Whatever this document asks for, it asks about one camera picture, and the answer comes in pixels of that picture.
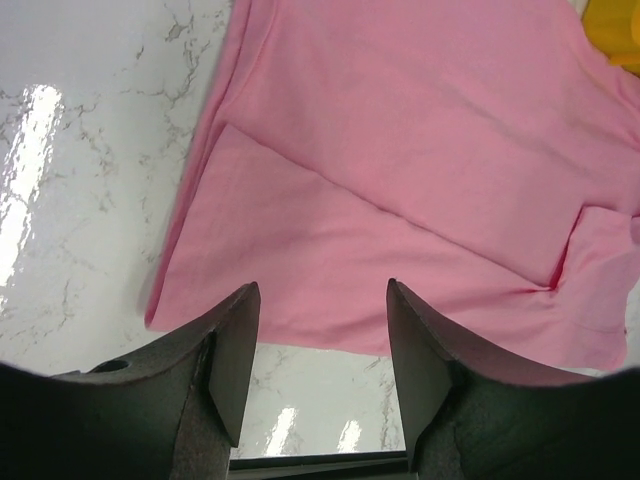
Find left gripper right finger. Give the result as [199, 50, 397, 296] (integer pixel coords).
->
[386, 280, 639, 479]

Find yellow plastic bin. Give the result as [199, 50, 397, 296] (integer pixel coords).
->
[582, 0, 639, 76]

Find pink t shirt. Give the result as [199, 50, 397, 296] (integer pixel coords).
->
[145, 1, 639, 370]

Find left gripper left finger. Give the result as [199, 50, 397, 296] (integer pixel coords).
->
[1, 283, 261, 479]

